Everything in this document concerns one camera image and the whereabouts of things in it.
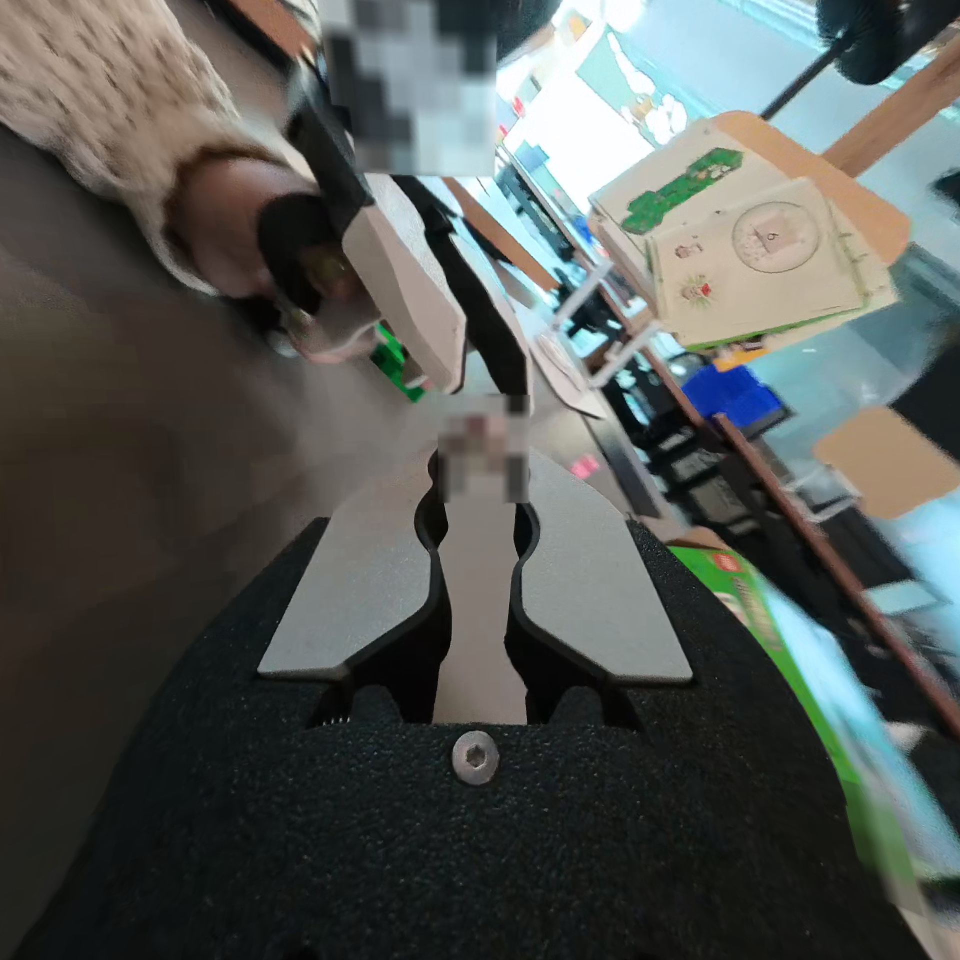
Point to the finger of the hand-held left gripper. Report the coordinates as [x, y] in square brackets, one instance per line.
[409, 292]
[487, 300]

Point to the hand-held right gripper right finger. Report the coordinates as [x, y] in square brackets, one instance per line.
[592, 592]

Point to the person's left forearm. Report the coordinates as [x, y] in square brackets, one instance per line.
[97, 82]

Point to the white monitor stand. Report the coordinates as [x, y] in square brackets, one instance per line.
[592, 322]

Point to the green lego box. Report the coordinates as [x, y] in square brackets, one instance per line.
[817, 712]

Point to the green lego figure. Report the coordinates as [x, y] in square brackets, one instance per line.
[396, 367]

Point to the brown cardboard sheet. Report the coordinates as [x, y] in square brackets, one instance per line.
[877, 465]

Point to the pink lego brick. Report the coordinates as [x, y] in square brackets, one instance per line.
[589, 466]

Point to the blue plastic bin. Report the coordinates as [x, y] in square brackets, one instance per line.
[739, 397]

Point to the person's left hand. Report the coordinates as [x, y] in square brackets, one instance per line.
[225, 225]

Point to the lego instruction booklet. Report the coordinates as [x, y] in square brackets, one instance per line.
[757, 255]

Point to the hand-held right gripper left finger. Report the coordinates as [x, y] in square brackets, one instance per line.
[352, 592]

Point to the black fan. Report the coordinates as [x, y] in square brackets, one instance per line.
[870, 34]

